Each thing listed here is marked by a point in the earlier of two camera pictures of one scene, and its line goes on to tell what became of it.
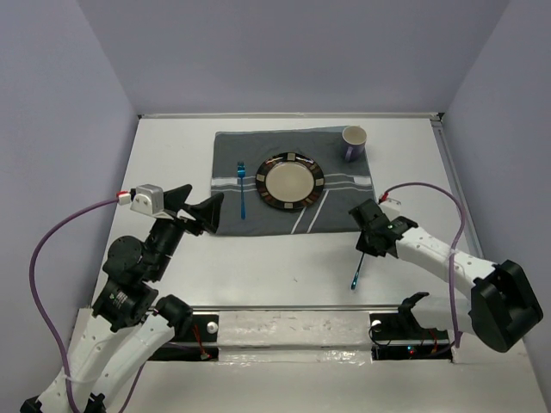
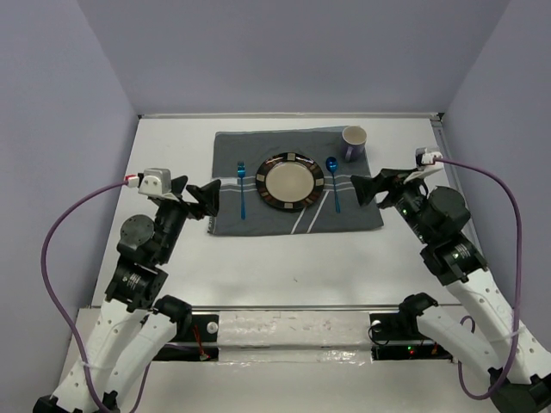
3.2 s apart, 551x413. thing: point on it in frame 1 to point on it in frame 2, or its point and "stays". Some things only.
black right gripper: [363, 246] to [367, 188]
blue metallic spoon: [355, 278] to [331, 164]
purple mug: [354, 139] stays
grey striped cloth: [346, 183] stays
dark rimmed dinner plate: [289, 181] stays
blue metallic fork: [241, 169] stays
